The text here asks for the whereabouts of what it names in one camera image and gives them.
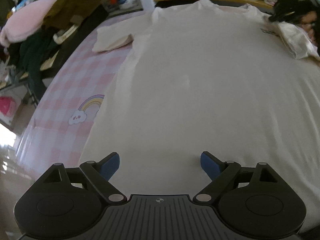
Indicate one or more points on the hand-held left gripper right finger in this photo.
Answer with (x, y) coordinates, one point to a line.
(210, 166)

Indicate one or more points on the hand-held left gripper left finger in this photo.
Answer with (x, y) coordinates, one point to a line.
(110, 166)

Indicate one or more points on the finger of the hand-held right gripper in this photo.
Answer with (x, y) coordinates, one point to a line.
(277, 17)

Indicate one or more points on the cream t-shirt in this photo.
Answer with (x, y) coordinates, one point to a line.
(200, 80)

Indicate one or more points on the person's right hand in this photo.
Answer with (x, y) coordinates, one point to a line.
(311, 23)

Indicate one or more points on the pink checked cartoon desk mat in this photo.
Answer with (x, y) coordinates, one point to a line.
(75, 80)

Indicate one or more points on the dark green clothing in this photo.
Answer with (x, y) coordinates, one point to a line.
(35, 55)

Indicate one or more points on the olive green jacket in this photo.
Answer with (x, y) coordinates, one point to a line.
(75, 0)

